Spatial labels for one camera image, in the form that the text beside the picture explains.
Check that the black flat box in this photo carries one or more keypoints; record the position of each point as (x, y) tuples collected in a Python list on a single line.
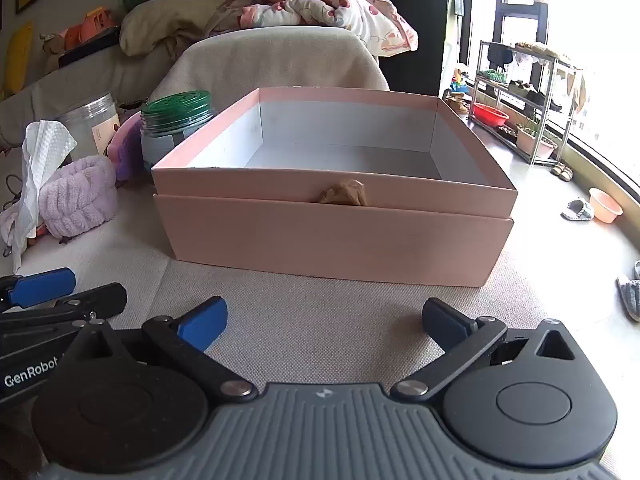
[(87, 47)]

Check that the clear plastic jar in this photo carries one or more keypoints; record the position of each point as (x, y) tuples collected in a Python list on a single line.
[(95, 122)]

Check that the yellow plush toy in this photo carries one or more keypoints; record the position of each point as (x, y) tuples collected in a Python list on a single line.
[(17, 57)]

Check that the pink floral quilt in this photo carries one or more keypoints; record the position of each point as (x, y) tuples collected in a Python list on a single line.
[(310, 5)]

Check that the beige fringed armrest cover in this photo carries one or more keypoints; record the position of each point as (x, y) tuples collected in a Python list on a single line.
[(270, 60)]

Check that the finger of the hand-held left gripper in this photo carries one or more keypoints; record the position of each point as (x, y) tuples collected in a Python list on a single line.
[(42, 285), (95, 300)]

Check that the teal round object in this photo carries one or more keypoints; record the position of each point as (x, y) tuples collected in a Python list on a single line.
[(172, 120)]

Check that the potted plant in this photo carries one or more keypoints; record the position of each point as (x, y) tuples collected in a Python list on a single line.
[(535, 142)]

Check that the orange toy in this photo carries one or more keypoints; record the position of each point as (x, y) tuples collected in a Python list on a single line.
[(92, 25)]

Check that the tan fabric knot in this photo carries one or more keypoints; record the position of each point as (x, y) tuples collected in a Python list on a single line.
[(341, 193)]

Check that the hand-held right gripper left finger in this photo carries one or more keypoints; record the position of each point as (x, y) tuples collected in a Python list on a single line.
[(200, 322)]

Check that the lilac fluffy headband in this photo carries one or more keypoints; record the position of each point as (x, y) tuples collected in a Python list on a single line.
[(80, 197)]

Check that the metal shoe rack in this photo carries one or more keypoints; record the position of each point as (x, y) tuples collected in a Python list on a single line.
[(530, 95)]

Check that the pink plastic basin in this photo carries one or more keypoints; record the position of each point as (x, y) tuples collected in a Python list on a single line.
[(606, 206)]

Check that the cream pillow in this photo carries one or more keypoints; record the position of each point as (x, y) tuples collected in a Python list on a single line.
[(160, 25)]

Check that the pink purple plush item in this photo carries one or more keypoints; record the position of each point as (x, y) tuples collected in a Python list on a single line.
[(125, 150)]

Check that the white paper tissue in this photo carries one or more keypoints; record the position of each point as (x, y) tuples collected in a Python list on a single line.
[(42, 160)]

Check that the beige sofa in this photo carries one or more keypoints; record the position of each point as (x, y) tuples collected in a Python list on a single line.
[(75, 80)]

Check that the pink cardboard box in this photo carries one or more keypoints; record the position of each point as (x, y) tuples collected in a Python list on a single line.
[(325, 240)]

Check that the colourful toy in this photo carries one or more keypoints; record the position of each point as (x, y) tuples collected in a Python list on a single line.
[(459, 82)]

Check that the pair of tan sandals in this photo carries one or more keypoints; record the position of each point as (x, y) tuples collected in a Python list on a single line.
[(562, 171)]

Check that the grey slipper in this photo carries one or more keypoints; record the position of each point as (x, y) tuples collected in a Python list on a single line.
[(577, 210), (630, 297)]

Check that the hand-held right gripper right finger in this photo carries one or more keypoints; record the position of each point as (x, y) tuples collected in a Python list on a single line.
[(445, 317)]

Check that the red plastic basin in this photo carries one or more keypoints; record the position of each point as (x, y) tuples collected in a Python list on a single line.
[(491, 114)]

